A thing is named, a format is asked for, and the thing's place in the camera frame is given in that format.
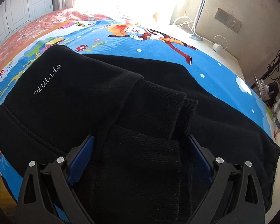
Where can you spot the white closet doors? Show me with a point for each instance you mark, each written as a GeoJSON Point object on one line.
{"type": "Point", "coordinates": [15, 14]}

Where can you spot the white charger with cable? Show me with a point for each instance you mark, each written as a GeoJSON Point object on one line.
{"type": "Point", "coordinates": [218, 47]}

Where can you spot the white wall switch socket panel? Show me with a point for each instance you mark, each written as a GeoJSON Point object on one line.
{"type": "Point", "coordinates": [228, 20]}

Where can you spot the round studio lamp head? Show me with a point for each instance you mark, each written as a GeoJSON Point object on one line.
{"type": "Point", "coordinates": [267, 92]}

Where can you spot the pink floral blanket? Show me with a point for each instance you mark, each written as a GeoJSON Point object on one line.
{"type": "Point", "coordinates": [39, 26]}

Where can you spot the black sweatpants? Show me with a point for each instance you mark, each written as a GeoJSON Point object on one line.
{"type": "Point", "coordinates": [141, 113]}

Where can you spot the black light stand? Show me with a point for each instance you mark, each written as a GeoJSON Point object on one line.
{"type": "Point", "coordinates": [272, 67]}

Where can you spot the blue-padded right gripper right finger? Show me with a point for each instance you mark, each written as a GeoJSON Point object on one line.
{"type": "Point", "coordinates": [202, 163]}

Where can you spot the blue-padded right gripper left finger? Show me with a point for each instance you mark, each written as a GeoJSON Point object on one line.
{"type": "Point", "coordinates": [78, 159]}

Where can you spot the cartoon print bed sheet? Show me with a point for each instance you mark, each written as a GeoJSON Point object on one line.
{"type": "Point", "coordinates": [95, 38]}

